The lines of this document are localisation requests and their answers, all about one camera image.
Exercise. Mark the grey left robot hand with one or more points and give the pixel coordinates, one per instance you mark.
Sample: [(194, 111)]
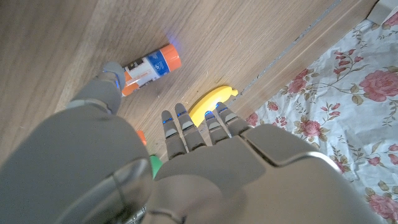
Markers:
[(77, 161)]

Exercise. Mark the orange glue stick cap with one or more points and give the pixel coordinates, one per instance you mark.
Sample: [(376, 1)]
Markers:
[(141, 137)]

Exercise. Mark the glue stick body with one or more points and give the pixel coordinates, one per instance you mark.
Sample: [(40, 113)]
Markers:
[(149, 70)]

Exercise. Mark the green ball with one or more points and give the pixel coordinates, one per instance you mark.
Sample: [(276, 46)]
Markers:
[(155, 165)]

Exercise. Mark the yellow toy banana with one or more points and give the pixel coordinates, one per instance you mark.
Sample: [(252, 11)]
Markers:
[(208, 99)]

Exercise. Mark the floral backdrop cloth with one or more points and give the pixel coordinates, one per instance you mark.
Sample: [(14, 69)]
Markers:
[(342, 109)]

